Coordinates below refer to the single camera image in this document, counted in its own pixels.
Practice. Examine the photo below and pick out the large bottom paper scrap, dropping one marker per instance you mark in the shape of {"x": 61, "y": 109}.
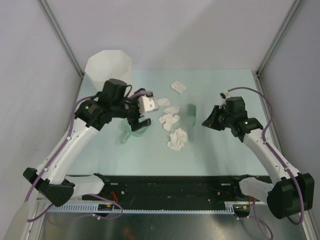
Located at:
{"x": 178, "y": 138}

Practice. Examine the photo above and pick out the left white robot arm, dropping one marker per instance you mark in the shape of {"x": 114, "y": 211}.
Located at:
{"x": 90, "y": 115}

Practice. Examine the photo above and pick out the left aluminium frame post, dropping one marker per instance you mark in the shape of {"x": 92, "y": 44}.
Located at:
{"x": 49, "y": 15}

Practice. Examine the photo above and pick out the green plastic dustpan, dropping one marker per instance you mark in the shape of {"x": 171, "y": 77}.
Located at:
{"x": 129, "y": 133}

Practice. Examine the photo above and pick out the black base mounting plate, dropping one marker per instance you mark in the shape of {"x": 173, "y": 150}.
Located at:
{"x": 174, "y": 192}

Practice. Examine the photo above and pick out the green hand brush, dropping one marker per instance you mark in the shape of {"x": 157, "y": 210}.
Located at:
{"x": 191, "y": 119}

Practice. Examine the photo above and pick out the aluminium frame post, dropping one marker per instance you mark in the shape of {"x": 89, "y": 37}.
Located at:
{"x": 49, "y": 15}
{"x": 280, "y": 34}

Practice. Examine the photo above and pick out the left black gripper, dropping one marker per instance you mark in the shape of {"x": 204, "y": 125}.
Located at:
{"x": 134, "y": 122}

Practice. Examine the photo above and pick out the right aluminium side rail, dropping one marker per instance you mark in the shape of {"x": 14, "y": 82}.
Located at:
{"x": 268, "y": 109}

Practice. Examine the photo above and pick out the right aluminium frame post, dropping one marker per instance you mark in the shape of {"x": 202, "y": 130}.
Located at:
{"x": 280, "y": 34}

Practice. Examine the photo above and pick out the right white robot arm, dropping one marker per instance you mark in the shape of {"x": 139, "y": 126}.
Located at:
{"x": 290, "y": 191}

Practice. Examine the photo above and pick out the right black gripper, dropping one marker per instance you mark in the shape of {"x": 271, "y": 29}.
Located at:
{"x": 210, "y": 122}

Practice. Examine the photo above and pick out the grey slotted cable duct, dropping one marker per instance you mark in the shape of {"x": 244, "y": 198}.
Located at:
{"x": 98, "y": 207}

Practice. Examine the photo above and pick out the white faceted waste bin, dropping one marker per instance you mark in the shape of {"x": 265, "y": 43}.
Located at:
{"x": 109, "y": 64}

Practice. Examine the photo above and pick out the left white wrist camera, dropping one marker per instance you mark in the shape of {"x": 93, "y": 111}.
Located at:
{"x": 147, "y": 104}

